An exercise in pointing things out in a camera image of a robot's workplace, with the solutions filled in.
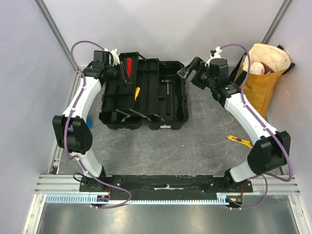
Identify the black plastic toolbox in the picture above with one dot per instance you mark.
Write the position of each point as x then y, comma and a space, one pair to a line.
119, 110

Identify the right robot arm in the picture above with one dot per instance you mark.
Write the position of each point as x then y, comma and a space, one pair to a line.
270, 147

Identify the aluminium frame rail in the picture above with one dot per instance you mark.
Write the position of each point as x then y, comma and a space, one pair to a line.
67, 184

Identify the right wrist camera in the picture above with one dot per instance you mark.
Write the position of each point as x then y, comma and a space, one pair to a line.
214, 54

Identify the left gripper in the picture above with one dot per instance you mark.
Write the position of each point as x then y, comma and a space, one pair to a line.
123, 76

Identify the yellow canvas tote bag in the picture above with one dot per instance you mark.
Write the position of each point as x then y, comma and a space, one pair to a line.
259, 89

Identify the hammer with metal shaft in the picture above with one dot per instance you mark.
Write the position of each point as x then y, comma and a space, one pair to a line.
168, 104

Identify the yellow handled screwdriver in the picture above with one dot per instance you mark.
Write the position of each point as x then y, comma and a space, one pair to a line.
137, 92

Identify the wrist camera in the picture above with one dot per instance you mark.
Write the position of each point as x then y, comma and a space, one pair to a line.
114, 57
214, 54

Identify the red handled pliers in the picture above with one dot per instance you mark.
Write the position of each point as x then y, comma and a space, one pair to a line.
128, 66

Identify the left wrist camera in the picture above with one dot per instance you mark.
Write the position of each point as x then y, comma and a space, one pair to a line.
114, 57

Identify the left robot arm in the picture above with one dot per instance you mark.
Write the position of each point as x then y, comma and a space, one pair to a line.
71, 130

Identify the blue tape roll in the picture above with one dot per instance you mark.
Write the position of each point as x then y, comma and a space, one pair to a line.
89, 122

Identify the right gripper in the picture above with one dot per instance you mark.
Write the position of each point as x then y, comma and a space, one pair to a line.
197, 72

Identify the yellow utility knife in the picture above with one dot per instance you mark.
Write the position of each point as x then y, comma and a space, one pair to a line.
239, 140

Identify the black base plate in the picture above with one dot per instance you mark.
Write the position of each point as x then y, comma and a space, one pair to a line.
138, 184

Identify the blue cable duct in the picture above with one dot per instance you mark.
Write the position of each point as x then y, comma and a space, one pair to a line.
103, 200

